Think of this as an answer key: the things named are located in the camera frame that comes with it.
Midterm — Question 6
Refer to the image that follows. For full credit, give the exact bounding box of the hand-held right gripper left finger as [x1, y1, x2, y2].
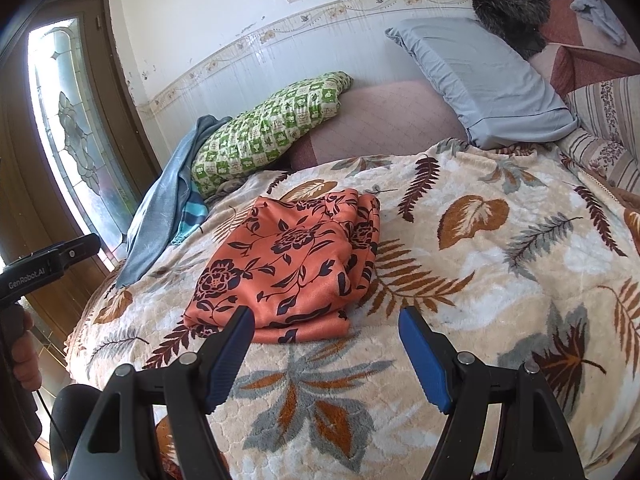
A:
[65, 306, 257, 480]

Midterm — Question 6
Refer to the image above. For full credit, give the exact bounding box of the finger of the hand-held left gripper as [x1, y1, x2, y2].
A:
[52, 233, 102, 272]

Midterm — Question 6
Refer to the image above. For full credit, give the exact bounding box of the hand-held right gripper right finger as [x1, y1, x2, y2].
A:
[397, 305, 586, 480]

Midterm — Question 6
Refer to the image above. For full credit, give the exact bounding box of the orange floral shirt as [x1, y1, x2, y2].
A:
[182, 188, 382, 346]

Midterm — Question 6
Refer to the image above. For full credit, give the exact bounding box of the person's left hand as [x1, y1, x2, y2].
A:
[9, 310, 43, 392]

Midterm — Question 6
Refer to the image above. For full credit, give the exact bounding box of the cream leaf-print blanket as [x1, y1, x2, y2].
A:
[64, 137, 640, 480]

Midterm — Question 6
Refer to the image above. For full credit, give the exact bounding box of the blue denim cloth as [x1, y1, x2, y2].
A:
[116, 115, 233, 291]

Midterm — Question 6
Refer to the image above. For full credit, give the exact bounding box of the teal striped cloth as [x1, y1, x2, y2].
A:
[172, 185, 210, 243]

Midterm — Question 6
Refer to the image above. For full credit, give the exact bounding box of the wooden door with stained glass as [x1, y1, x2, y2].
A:
[0, 0, 161, 341]

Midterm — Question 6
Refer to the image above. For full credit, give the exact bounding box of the person's black trouser leg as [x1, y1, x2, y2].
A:
[47, 385, 108, 480]

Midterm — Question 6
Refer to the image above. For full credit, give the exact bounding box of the green checked pillow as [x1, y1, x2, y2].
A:
[190, 71, 355, 200]

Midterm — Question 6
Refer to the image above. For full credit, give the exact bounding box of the pink quilted mattress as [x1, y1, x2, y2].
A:
[290, 78, 468, 172]

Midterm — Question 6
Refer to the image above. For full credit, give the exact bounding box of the grey-blue pillow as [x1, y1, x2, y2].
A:
[385, 16, 581, 150]

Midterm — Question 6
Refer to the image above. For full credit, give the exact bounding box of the striped floral quilt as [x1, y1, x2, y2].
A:
[555, 76, 640, 196]

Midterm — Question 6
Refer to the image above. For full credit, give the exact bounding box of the red-brown quilt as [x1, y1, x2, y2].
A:
[527, 0, 640, 101]

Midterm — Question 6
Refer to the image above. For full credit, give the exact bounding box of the dark fur-trimmed garment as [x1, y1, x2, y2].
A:
[471, 0, 566, 59]

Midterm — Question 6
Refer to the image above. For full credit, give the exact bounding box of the pale lilac garment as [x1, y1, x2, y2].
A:
[571, 0, 627, 46]

